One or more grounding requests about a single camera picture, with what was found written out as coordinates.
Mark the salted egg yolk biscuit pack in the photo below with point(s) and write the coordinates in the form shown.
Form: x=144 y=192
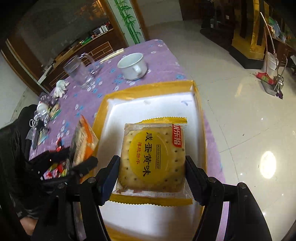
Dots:
x=152 y=164

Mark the wooden sideboard cabinet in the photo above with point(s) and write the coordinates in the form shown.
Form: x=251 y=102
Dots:
x=39 y=37

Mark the white bucket with mop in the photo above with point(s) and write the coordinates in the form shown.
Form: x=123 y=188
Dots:
x=271 y=80

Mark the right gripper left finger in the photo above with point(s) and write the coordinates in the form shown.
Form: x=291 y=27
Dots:
x=71 y=207

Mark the red candy packet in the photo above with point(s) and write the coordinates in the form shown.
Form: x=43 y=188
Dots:
x=59 y=145

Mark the purple floral tablecloth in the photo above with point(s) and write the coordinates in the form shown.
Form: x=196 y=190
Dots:
x=146 y=63

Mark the orange cracker pack with barcode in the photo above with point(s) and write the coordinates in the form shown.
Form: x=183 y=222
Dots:
x=83 y=142

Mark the green biscuit packet on table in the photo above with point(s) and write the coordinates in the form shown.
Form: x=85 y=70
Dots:
x=54 y=111

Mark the glass beer mug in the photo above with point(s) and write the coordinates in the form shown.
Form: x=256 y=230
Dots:
x=82 y=69

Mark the left hand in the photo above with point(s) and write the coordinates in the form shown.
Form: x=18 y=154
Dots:
x=28 y=224

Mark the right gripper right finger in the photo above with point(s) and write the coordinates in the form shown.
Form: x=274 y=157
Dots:
x=245 y=219

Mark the black smartphone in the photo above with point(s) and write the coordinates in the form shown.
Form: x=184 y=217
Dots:
x=35 y=139

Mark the black leather chair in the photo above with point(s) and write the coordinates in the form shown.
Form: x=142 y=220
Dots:
x=15 y=150

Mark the yellow cardboard tray box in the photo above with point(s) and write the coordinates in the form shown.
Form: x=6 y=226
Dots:
x=132 y=105

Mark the white ceramic cup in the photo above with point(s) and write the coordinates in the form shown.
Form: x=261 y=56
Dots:
x=133 y=66

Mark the white glove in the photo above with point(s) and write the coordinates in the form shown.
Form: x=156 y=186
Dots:
x=60 y=89

